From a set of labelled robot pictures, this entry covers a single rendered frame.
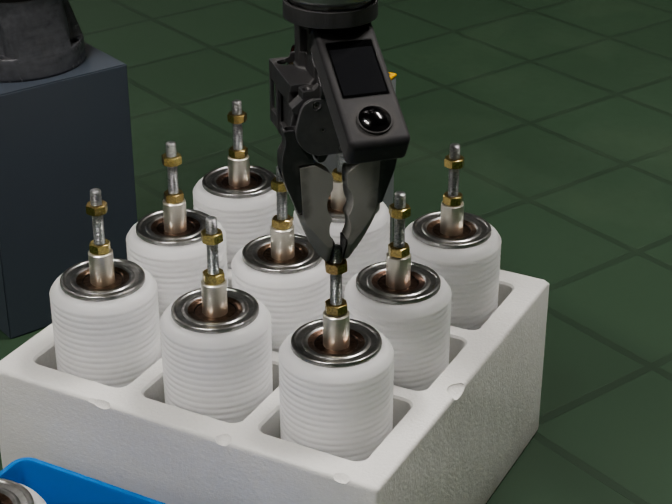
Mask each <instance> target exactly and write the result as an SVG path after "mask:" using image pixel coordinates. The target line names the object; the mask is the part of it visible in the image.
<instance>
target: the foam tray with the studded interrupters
mask: <svg viewBox="0 0 672 504"><path fill-rule="evenodd" d="M548 296H549V283H548V282H546V281H545V280H543V279H538V278H534V277H530V276H526V275H521V274H517V273H513V272H509V271H504V270H500V275H499V291H498V307H497V309H496V310H495V312H494V313H493V314H492V315H491V316H490V317H489V319H488V320H487V321H486V322H485V323H484V324H483V325H482V327H481V328H480V329H477V330H466V329H462V328H458V327H454V326H450V346H449V365H448V366H447V367H446V368H445V370H444V371H443V372H442V373H441V374H440V375H439V377H438V378H437V379H436V380H435V381H434V382H433V384H432V385H431V386H430V387H429V388H428V389H427V390H424V391H414V390H410V389H406V388H403V387H399V386H395V385H393V427H392V428H393V430H392V431H391V432H390V433H389V435H388V436H387V437H386V438H385V439H384V440H383V442H382V443H381V444H380V445H379V446H378V447H377V449H376V450H375V451H374V452H373V453H372V454H371V456H370V457H369V458H368V459H367V460H364V461H358V462H357V461H350V460H347V459H344V458H341V457H337V456H334V455H331V454H328V453H324V452H321V451H318V450H315V449H311V448H308V447H305V446H302V445H298V444H295V443H292V442H289V441H285V440H282V439H281V438H280V397H279V394H280V392H279V356H278V354H279V353H278V352H274V351H272V375H273V376H272V380H273V392H272V393H271V394H270V395H269V396H268V397H267V398H266V399H265V400H264V401H263V402H262V403H261V404H260V405H259V406H258V407H257V408H256V409H255V410H254V411H253V412H252V413H251V414H250V415H249V416H248V417H247V418H245V419H244V420H243V421H241V422H238V423H227V422H224V421H220V420H217V419H214V418H211V417H207V416H204V415H201V414H198V413H194V412H191V411H188V410H185V409H181V408H178V407H175V406H172V405H168V404H165V398H164V382H163V366H162V358H161V359H159V360H158V361H157V362H156V363H155V364H153V365H152V366H151V367H150V368H149V369H147V370H146V371H145V372H144V373H143V374H141V375H140V376H139V377H138V378H137V379H135V380H134V381H133V382H132V383H131V384H129V385H128V386H125V387H121V388H114V387H110V386H107V385H103V384H100V383H97V382H94V381H90V380H87V379H84V378H81V377H77V376H74V375H71V374H68V373H64V372H61V371H58V370H57V363H56V353H55V344H54V335H53V325H52V324H50V325H49V326H47V327H46V328H45V329H43V330H42V331H41V332H39V333H38V334H36V335H35V336H34V337H32V338H31V339H29V340H28V341H27V342H25V343H24V344H23V345H21V346H20V347H18V348H17V349H16V350H14V351H13V352H11V353H10V354H9V355H7V356H6V357H5V358H3V359H2V360H0V452H1V459H2V467H3V469H4V468H5V467H6V466H8V465H9V464H10V463H11V462H13V461H15V460H16V459H20V458H26V457H31V458H36V459H39V460H42V461H45V462H47V463H50V464H53V465H56V466H59V467H62V468H65V469H68V470H71V471H73V472H76V473H79V474H82V475H85V476H88V477H91V478H94V479H96V480H99V481H102V482H105V483H108V484H111V485H114V486H117V487H120V488H122V489H125V490H128V491H131V492H134V493H137V494H140V495H143V496H146V497H148V498H151V499H154V500H157V501H160V502H163V503H166V504H486V503H487V501H488V500H489V498H490V497H491V495H492V494H493V493H494V491H495V490H496V488H497V487H498V486H499V484H500V483H501V481H502V480H503V478H504V477H505V476H506V474H507V473H508V471H509V470H510V469H511V467H512V466H513V464H514V463H515V461H516V460H517V459H518V457H519V456H520V454H521V453H522V452H523V450H524V449H525V447H526V446H527V444H528V443H529V442H530V440H531V439H532V437H533V436H534V435H535V433H536V432H537V430H538V426H539V413H540V400H541V387H542V374H543V361H544V348H545V335H546V322H547V309H548Z"/></svg>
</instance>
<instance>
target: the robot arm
mask: <svg viewBox="0 0 672 504"><path fill-rule="evenodd" d="M377 16H378V0H283V17H284V18H285V19H286V20H287V21H289V22H291V23H293V24H294V40H295V44H293V45H292V47H291V51H290V54H289V56H287V57H281V58H271V59H269V85H270V120H271V121H272V123H273V124H274V126H275V127H276V128H277V130H278V132H279V134H280V135H281V137H282V142H281V143H280V145H279V147H278V150H277V163H278V169H279V173H280V176H281V179H282V181H283V183H284V185H285V187H286V190H287V192H288V194H289V196H290V198H291V200H292V202H293V205H294V210H295V212H296V214H297V217H298V219H299V221H300V224H301V226H302V228H303V230H304V233H305V235H306V237H307V239H308V241H309V242H310V244H311V245H312V247H313V248H314V250H315V251H316V252H317V253H318V254H319V255H320V256H321V257H322V259H323V260H324V261H331V258H332V254H333V250H334V246H335V242H334V241H333V239H332V238H331V236H330V231H329V230H330V225H331V222H332V218H331V216H330V214H329V212H328V207H327V204H328V198H329V196H330V194H331V192H332V190H333V176H332V174H331V173H330V172H329V170H328V169H327V168H326V166H324V165H322V164H320V163H318V162H324V161H325V159H326V158H327V156H328V155H331V154H339V153H343V156H344V159H345V161H346V162H345V163H344V164H343V165H342V184H343V191H344V195H345V198H346V202H345V205H344V206H343V212H344V214H345V224H344V227H343V229H342V232H340V245H341V246H342V259H346V258H348V257H349V256H350V255H351V254H352V252H353V251H354V250H355V248H356V247H357V246H358V244H359V243H360V241H361V240H362V238H363V237H364V235H365V233H366V232H367V230H368V228H369V226H370V224H371V222H372V220H373V218H374V216H375V214H376V212H377V209H378V207H379V204H380V203H381V202H382V201H383V198H384V196H385V193H386V191H387V188H388V186H389V183H390V180H391V178H392V175H393V173H394V170H395V166H396V162H397V158H403V157H404V156H405V155H406V152H407V149H408V145H409V142H410V134H409V131H408V128H407V125H406V123H405V120H404V117H403V114H402V111H401V108H400V105H399V102H398V99H397V96H396V93H395V91H394V88H393V85H392V82H391V79H390V76H389V73H388V70H387V67H386V64H385V61H384V58H383V56H382V53H381V50H380V47H379V44H378V41H377V38H376V35H375V32H374V29H373V26H372V24H371V22H372V21H374V20H375V19H376V18H377ZM294 49H295V51H294ZM85 57H86V53H85V42H84V36H83V33H82V31H81V29H80V26H79V24H78V22H77V19H76V17H75V15H74V12H73V10H72V8H71V5H70V3H69V1H68V0H0V82H25V81H33V80H40V79H45V78H50V77H54V76H57V75H60V74H63V73H66V72H68V71H71V70H73V69H74V68H76V67H78V66H79V65H80V64H81V63H82V62H83V61H84V60H85ZM286 63H287V65H281V64H286ZM288 64H289V65H288ZM291 64H292V65H291ZM274 83H275V96H274ZM275 104H276V109H275ZM312 155H314V156H315V158H316V159H317V161H318V162H317V161H315V160H314V159H313V156H312Z"/></svg>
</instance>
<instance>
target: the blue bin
mask: <svg viewBox="0 0 672 504"><path fill-rule="evenodd" d="M0 478H4V479H9V480H12V481H15V482H17V483H20V484H23V485H25V486H27V487H29V488H31V489H32V490H34V491H35V492H36V493H38V494H39V495H40V496H41V497H42V498H43V499H44V500H45V502H46V503H47V504H166V503H163V502H160V501H157V500H154V499H151V498H148V497H146V496H143V495H140V494H137V493H134V492H131V491H128V490H125V489H122V488H120V487H117V486H114V485H111V484H108V483H105V482H102V481H99V480H96V479H94V478H91V477H88V476H85V475H82V474H79V473H76V472H73V471H71V470H68V469H65V468H62V467H59V466H56V465H53V464H50V463H47V462H45V461H42V460H39V459H36V458H31V457H26V458H20V459H16V460H15V461H13V462H11V463H10V464H9V465H8V466H6V467H5V468H4V469H3V470H1V471H0Z"/></svg>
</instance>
